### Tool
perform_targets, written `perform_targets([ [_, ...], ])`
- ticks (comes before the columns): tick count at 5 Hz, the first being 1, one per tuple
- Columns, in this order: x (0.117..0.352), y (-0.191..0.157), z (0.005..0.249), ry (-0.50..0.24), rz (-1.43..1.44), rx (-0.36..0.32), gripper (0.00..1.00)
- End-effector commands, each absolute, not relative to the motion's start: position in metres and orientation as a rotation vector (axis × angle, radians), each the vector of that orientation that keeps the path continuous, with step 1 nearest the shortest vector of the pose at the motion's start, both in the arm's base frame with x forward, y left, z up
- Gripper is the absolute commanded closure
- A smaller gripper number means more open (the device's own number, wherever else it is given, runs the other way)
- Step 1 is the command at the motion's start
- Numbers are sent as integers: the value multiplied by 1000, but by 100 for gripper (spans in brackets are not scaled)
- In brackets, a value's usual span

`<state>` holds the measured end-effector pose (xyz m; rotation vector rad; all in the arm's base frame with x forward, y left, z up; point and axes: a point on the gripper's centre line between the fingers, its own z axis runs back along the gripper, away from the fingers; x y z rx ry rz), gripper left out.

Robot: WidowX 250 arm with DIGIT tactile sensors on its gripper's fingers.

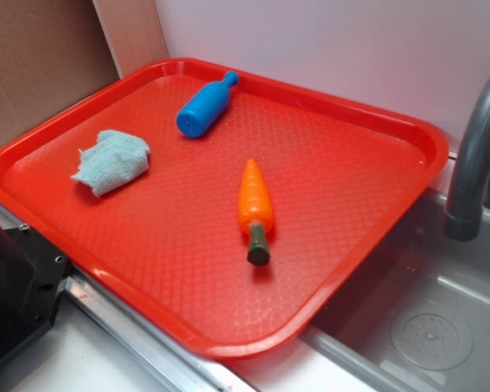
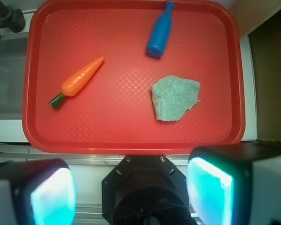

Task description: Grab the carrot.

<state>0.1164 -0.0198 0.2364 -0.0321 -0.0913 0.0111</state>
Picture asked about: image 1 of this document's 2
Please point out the blue toy bottle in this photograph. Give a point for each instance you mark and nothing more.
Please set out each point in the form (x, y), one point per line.
(206, 106)

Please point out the grey toy sink basin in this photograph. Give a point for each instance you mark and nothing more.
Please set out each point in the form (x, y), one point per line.
(415, 316)

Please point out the brown cardboard panel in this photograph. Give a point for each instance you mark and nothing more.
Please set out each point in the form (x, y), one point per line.
(52, 55)

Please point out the light blue cloth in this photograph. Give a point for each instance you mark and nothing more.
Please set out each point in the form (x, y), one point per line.
(115, 160)

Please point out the orange toy carrot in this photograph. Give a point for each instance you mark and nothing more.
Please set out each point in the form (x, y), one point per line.
(255, 213)

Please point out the silver metal rail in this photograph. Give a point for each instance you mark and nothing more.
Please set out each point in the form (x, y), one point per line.
(98, 344)

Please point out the grey sink faucet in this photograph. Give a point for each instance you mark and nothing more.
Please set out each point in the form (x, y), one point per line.
(469, 190)

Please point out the red plastic tray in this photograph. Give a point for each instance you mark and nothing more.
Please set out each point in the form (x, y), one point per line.
(340, 174)

